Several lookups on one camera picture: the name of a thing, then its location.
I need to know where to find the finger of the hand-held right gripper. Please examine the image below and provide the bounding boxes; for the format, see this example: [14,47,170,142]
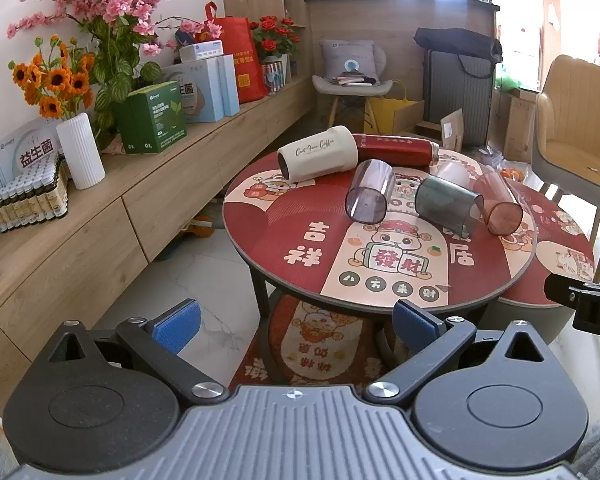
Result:
[544,272,589,309]

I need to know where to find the grey shell chair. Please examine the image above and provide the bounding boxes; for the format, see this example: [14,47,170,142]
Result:
[312,42,406,132]

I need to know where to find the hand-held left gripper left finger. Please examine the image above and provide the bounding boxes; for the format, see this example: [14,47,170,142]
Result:
[47,299,230,407]

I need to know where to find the light blue product box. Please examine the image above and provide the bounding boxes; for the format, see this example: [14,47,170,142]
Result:
[161,54,241,124]

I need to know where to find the grey ribbed suitcase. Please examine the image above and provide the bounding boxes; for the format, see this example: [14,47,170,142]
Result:
[422,50,496,150]

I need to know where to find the clear grey plastic cup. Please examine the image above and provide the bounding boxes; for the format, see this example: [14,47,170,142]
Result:
[345,159,396,224]

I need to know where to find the orange sunflowers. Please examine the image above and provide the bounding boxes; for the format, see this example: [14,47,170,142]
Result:
[7,35,99,122]

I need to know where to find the white ribbed vase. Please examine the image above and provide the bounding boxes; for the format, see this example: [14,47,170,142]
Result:
[55,112,106,191]

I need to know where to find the small round red printed table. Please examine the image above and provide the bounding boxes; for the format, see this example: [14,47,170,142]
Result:
[480,180,597,343]

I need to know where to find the beige upholstered chair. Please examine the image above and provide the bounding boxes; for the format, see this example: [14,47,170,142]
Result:
[532,54,600,281]

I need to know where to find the small white box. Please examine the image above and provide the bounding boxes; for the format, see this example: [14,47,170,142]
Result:
[179,40,225,64]

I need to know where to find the clear white plastic cup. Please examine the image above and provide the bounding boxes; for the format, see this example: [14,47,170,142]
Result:
[437,159,474,189]

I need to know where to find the green product box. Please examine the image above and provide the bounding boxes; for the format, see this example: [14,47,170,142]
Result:
[112,80,188,156]

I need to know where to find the brown cardboard box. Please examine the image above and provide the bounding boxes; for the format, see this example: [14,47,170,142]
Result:
[501,89,539,163]

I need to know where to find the white and blue product box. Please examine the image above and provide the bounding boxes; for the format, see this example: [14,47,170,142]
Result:
[0,117,65,188]

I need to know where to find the black bag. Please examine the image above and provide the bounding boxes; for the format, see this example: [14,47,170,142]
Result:
[413,27,504,80]

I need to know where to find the grey cushion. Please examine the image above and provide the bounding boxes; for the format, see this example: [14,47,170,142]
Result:
[319,39,377,82]

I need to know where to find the yellow paper bag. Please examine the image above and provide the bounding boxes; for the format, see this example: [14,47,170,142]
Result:
[364,79,426,136]

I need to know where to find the cream cup with script print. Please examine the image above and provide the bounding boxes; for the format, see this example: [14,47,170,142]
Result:
[277,126,359,185]

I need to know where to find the red thermos bottle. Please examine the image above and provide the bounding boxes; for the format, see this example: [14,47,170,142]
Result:
[352,133,441,169]

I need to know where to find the dark green plastic cup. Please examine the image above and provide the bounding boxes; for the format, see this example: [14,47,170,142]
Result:
[414,174,485,236]

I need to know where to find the red tote bag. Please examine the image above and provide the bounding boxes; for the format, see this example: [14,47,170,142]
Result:
[204,1,269,106]

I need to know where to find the clear red plastic cup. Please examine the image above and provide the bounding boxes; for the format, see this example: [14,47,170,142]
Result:
[472,170,524,236]

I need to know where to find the large round red printed table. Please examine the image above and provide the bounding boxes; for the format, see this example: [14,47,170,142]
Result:
[222,146,539,392]

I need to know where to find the flat cardboard piece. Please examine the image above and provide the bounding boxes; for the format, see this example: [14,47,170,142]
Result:
[439,108,465,152]

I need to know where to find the red rose bouquet in pot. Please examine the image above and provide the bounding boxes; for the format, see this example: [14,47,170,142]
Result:
[249,15,301,94]

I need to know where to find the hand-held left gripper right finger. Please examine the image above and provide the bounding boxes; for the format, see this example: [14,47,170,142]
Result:
[366,299,547,406]

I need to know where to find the tray of small brown bottles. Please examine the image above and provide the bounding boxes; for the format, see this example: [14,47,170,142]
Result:
[0,154,70,234]

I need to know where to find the red printed rug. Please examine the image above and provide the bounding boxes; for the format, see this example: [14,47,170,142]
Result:
[229,294,398,397]

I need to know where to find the wooden sideboard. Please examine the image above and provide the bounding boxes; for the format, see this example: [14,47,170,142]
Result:
[0,74,317,423]

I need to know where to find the green leafy plant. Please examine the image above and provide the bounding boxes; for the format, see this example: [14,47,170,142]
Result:
[86,16,164,133]

